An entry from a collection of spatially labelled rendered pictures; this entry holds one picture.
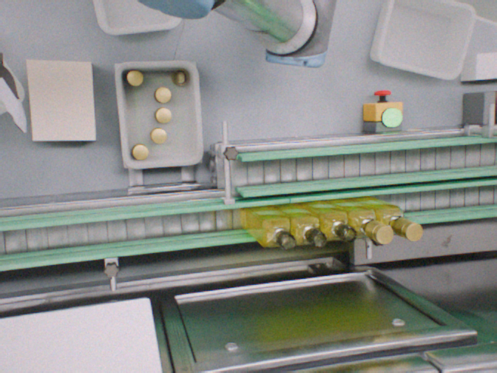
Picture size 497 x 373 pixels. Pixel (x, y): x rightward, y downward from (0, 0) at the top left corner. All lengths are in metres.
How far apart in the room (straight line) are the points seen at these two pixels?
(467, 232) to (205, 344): 0.78
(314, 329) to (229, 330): 0.14
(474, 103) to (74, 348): 1.09
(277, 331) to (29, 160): 0.68
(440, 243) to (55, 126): 0.92
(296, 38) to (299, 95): 0.37
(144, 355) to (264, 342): 0.18
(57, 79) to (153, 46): 0.23
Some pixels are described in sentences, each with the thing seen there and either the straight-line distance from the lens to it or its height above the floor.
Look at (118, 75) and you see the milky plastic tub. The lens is 1.20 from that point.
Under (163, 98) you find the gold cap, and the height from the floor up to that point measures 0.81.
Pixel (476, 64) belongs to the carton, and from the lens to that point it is 1.51.
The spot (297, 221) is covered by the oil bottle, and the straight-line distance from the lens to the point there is 1.04.
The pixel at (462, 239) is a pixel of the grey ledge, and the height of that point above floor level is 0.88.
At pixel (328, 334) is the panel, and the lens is 0.93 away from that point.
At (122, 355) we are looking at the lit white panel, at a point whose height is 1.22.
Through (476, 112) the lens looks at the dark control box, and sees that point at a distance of 1.52.
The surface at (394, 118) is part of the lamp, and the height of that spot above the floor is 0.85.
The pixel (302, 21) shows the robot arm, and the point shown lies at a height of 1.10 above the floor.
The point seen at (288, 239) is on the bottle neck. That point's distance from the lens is 1.00.
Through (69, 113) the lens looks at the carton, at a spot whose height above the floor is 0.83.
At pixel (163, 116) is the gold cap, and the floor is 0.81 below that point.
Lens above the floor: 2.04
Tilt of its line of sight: 74 degrees down
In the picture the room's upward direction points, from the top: 122 degrees clockwise
